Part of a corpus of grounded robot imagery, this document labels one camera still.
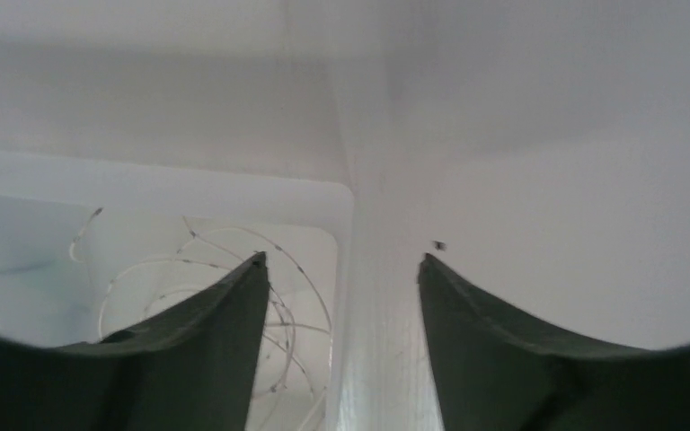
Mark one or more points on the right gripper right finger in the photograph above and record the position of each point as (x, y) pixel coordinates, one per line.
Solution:
(497, 367)

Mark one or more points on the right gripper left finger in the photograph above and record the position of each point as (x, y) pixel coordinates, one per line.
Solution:
(190, 367)

